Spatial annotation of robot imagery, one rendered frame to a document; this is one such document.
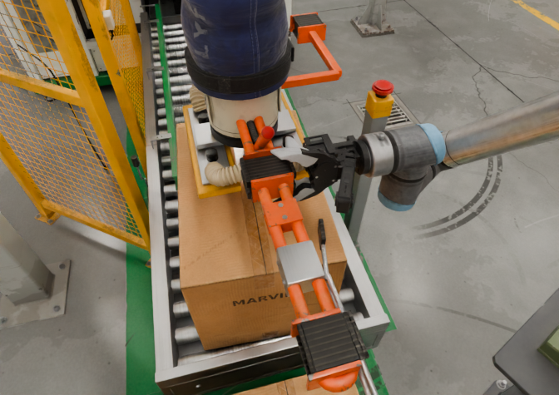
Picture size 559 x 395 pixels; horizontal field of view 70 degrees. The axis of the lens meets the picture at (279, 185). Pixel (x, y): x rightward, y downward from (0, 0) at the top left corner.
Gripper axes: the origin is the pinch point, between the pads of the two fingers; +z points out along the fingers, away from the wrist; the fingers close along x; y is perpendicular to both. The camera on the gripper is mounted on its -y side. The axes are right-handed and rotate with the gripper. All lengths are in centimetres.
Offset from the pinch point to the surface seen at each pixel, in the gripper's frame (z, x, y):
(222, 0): 3.5, 28.1, 17.5
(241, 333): 11, -58, -4
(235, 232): 7.3, -26.4, 9.2
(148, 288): 50, -121, 55
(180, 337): 29, -67, 3
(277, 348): 2, -60, -10
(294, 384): -1, -67, -19
